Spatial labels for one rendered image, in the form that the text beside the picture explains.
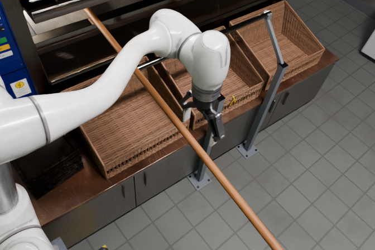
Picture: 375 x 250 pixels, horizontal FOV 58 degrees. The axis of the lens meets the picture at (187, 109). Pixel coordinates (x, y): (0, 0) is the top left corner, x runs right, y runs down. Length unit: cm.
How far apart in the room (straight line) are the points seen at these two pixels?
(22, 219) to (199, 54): 73
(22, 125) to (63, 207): 128
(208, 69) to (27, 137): 46
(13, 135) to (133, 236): 184
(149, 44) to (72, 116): 33
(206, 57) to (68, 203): 127
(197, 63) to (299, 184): 200
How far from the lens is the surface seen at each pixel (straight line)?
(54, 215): 191
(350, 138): 322
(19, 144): 67
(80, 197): 192
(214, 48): 87
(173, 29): 96
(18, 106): 68
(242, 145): 279
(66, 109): 70
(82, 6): 155
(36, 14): 151
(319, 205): 277
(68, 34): 180
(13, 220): 118
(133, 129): 209
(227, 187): 125
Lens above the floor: 231
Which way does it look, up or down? 52 degrees down
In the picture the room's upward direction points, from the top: 8 degrees clockwise
